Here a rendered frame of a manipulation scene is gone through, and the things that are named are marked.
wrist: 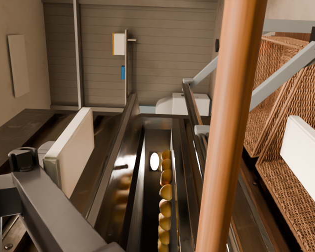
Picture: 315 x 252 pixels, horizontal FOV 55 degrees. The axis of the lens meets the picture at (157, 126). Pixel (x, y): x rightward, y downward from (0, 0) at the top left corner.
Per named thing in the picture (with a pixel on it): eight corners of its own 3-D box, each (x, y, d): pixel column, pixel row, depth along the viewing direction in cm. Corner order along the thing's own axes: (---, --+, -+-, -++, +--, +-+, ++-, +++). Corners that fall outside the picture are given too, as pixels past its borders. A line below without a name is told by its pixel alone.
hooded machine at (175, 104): (209, 92, 793) (156, 90, 794) (212, 98, 737) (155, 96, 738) (206, 119, 817) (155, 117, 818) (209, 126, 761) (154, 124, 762)
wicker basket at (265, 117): (314, 163, 130) (250, 160, 130) (271, 119, 183) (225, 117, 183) (343, 47, 113) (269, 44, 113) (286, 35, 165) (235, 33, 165)
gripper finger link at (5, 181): (33, 223, 13) (-37, 220, 13) (68, 164, 18) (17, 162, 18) (28, 194, 12) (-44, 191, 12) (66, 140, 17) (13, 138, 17)
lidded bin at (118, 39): (127, 32, 752) (115, 32, 752) (124, 33, 712) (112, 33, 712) (126, 54, 769) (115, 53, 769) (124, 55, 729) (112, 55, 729)
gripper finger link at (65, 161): (63, 212, 15) (48, 212, 15) (94, 147, 21) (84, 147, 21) (57, 158, 14) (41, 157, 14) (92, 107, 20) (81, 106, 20)
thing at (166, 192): (166, 289, 159) (156, 288, 159) (166, 227, 204) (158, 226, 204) (172, 190, 137) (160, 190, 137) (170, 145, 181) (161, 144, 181)
